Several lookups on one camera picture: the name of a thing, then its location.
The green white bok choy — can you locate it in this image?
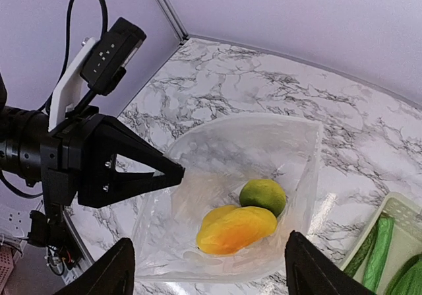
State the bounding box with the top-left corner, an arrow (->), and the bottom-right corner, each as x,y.
385,254 -> 421,295

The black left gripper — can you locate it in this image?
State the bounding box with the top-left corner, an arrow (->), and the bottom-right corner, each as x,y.
41,115 -> 185,208

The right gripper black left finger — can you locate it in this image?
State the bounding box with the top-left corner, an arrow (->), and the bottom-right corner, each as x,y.
55,238 -> 135,295

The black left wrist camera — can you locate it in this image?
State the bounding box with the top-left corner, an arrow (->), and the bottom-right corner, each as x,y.
80,17 -> 146,96

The dark green cucumber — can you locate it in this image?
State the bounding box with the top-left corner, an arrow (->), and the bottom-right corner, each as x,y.
344,214 -> 394,277

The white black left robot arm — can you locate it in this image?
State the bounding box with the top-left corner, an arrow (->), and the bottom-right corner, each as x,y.
1,85 -> 185,208

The left aluminium corner post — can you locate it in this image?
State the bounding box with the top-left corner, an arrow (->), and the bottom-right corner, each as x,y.
156,0 -> 189,46

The yellow orange mango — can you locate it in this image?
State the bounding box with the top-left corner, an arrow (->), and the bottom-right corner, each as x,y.
196,205 -> 278,255

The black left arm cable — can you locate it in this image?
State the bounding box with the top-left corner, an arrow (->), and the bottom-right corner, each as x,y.
0,0 -> 109,200

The yellow green lime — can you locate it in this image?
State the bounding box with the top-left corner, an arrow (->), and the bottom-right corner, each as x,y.
239,179 -> 287,217

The pale green perforated basket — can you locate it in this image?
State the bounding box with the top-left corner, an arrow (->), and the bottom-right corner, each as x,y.
338,192 -> 421,279

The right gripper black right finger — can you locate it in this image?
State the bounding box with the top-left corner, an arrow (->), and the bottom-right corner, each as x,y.
285,231 -> 373,295

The clear zip top bag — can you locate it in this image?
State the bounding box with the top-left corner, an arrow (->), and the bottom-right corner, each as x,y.
132,113 -> 323,283

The light green leafy vegetable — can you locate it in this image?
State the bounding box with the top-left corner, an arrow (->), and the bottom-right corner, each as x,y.
363,217 -> 395,292

